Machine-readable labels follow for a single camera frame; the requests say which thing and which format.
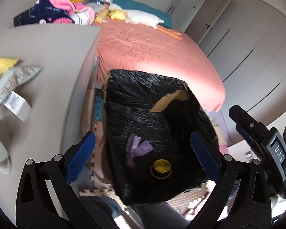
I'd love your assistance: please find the gold foil bowl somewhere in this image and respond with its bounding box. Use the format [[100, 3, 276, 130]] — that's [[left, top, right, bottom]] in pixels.
[[150, 159, 172, 179]]

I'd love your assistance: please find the purple bag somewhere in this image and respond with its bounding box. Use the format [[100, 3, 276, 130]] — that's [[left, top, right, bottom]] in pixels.
[[126, 134, 153, 168]]

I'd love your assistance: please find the grey printed wrapper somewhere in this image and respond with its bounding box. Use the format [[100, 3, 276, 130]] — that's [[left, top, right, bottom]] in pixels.
[[0, 66, 42, 107]]

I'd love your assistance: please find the black trash bag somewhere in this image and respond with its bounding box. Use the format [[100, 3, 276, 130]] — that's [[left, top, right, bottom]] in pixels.
[[103, 84, 219, 206]]

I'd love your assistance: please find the foam puzzle floor mat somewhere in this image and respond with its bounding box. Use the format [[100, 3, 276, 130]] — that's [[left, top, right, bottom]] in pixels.
[[79, 112, 229, 223]]

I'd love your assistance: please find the cardboard bin box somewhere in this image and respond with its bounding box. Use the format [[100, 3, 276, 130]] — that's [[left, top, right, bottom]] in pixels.
[[104, 70, 189, 113]]

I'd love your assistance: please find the pink bed sheet mattress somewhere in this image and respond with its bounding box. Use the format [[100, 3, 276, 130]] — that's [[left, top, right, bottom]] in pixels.
[[94, 20, 225, 112]]

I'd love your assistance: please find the yellow snack packet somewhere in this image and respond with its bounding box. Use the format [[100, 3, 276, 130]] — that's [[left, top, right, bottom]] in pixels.
[[0, 58, 20, 74]]

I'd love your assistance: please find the yellow long plush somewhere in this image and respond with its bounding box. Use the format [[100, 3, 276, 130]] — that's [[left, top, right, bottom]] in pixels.
[[94, 8, 109, 23]]

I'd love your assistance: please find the yellow duck plush toy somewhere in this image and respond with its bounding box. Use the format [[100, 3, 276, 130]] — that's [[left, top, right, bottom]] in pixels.
[[109, 9, 127, 21]]

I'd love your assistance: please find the navy pink clothes pile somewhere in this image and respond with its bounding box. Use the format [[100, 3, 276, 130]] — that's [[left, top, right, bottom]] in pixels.
[[26, 0, 96, 25]]

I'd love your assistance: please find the white goose plush toy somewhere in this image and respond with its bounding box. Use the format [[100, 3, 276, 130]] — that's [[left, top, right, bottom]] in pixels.
[[108, 4, 182, 40]]

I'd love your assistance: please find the teal pillow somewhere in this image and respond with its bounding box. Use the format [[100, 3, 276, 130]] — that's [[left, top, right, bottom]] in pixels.
[[113, 0, 173, 29]]

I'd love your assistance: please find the black wall socket panel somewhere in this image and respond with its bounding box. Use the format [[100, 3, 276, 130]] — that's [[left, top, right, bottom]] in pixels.
[[13, 7, 33, 27]]

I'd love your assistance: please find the white door with handle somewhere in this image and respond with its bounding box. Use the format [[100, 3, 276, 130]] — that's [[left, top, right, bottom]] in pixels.
[[165, 0, 233, 45]]

